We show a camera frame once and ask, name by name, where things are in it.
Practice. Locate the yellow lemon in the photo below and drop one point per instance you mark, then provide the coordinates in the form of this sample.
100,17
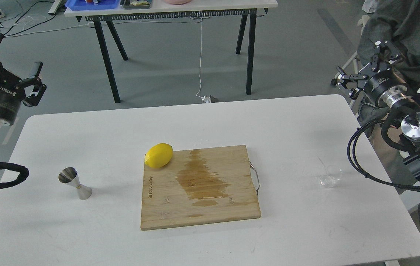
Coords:
159,155

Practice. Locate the grey tray with items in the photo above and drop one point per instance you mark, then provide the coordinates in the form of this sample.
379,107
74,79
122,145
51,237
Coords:
135,4

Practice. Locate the steel jigger measuring cup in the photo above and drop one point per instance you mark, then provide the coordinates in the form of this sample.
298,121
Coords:
70,177

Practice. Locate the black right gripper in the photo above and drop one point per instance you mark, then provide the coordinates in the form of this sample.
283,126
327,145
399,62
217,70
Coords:
384,89

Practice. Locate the bamboo cutting board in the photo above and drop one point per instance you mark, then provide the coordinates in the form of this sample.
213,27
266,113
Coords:
199,186

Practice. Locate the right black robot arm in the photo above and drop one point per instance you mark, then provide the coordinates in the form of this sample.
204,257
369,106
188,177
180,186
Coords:
400,130

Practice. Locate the pink round plate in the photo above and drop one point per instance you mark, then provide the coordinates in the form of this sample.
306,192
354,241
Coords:
177,2

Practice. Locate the clear glass beaker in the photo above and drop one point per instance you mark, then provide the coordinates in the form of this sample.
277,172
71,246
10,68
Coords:
331,177

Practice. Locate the blue plastic tray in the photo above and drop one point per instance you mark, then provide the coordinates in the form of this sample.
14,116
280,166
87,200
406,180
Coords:
87,5

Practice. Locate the background white trestle table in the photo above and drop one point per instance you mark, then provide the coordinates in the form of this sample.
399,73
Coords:
194,12

